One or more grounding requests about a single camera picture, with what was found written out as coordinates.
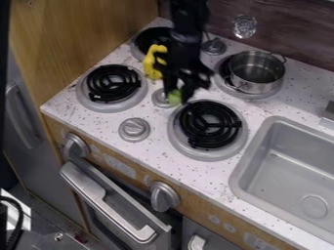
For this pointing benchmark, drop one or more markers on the toy sink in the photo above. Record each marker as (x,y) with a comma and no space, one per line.
(287,175)

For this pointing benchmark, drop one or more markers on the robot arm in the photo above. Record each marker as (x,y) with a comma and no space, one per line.
(188,16)

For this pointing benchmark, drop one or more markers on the silver pot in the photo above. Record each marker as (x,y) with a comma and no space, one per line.
(254,71)

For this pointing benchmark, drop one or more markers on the yellow toy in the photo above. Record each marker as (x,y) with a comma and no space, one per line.
(152,63)

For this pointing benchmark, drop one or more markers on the toy stove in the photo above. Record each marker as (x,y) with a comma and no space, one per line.
(204,130)

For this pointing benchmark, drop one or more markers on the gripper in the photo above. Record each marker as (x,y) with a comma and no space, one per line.
(185,55)

